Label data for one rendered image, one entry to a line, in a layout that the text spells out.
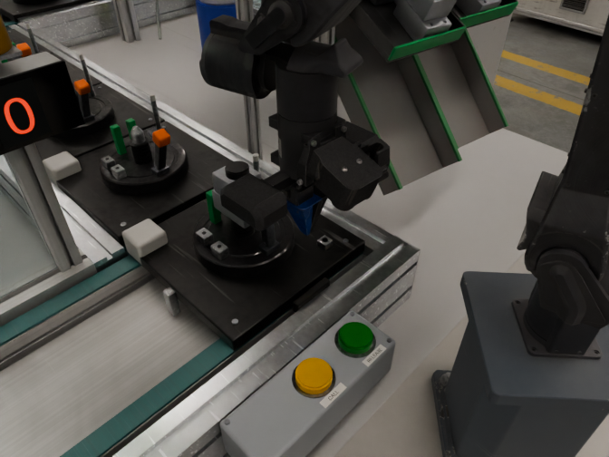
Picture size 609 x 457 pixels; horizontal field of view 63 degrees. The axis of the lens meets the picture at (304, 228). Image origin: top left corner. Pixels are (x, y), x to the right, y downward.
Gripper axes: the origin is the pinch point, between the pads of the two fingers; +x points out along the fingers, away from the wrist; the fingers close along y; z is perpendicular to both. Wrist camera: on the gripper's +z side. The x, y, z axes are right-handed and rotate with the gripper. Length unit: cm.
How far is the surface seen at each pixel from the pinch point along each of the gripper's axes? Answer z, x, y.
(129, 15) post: -120, 16, 45
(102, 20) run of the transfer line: -129, 18, 40
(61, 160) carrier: -46.9, 10.5, -9.6
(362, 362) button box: 11.9, 13.5, -3.1
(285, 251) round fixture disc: -5.2, 10.8, 1.3
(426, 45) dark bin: -3.7, -10.2, 26.1
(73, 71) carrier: -84, 13, 10
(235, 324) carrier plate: -1.8, 12.5, -10.2
